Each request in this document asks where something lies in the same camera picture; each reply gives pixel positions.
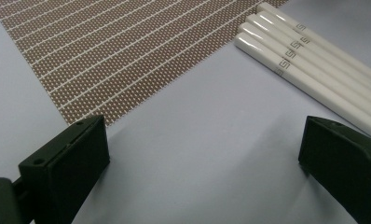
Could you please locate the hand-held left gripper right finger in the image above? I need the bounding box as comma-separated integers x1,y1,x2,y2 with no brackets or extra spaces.
297,115,371,224

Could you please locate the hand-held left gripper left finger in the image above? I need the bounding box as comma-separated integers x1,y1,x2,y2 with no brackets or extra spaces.
18,114,111,224

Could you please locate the brown striped woven placemat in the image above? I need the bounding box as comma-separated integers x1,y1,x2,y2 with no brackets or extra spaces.
0,0,290,127

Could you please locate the white chopstick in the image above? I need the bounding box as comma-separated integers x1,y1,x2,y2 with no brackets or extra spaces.
238,21,371,124
245,13,371,110
234,32,371,144
255,9,371,97
256,1,371,87

